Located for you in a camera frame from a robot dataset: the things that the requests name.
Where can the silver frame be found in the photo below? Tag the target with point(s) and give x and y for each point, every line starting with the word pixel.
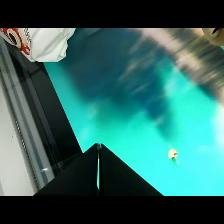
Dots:
pixel 25 133

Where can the white garment with red print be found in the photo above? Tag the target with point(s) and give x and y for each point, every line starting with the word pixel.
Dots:
pixel 46 43

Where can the beige garment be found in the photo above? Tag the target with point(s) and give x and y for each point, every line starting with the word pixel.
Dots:
pixel 213 34

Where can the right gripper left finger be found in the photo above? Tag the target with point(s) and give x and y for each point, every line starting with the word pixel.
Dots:
pixel 76 178

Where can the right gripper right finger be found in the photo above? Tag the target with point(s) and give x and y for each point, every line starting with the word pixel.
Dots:
pixel 123 180

